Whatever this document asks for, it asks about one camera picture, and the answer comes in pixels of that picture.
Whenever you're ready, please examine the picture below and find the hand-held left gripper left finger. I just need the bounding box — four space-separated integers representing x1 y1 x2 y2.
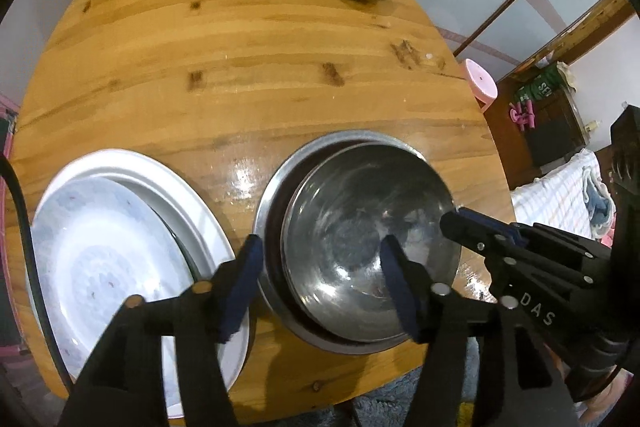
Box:
57 234 264 427

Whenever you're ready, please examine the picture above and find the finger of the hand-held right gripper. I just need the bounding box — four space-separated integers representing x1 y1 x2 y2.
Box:
500 222 613 260
439 207 596 288

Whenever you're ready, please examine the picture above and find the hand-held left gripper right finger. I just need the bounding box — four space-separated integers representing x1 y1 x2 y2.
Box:
381 236 576 427

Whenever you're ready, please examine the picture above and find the medium steel bowl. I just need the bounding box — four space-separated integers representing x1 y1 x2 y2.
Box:
280 142 462 343

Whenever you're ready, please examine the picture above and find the plain white plate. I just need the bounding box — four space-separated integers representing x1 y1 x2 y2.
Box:
25 149 251 420

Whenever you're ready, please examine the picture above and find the pale blue patterned plate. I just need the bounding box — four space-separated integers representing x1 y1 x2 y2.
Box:
31 178 198 380

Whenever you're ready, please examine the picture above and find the person's right hand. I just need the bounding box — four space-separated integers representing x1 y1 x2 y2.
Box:
575 367 633 425

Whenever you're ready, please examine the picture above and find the white checked bed blanket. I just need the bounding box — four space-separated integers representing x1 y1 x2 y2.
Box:
510 149 618 248

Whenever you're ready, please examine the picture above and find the blue cloth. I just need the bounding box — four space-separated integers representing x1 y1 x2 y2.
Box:
582 167 617 240

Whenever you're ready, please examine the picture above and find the wooden dresser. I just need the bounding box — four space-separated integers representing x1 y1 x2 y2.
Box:
485 62 591 168

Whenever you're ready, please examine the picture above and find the pink toy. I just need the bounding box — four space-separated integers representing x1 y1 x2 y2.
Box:
507 101 537 132

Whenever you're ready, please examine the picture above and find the pink plastic stool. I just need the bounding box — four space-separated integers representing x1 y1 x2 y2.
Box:
460 58 499 114

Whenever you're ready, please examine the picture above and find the green cloth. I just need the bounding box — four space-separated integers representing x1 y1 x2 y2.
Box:
515 64 566 104

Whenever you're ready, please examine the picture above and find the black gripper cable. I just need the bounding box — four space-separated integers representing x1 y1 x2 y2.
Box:
0 154 76 388

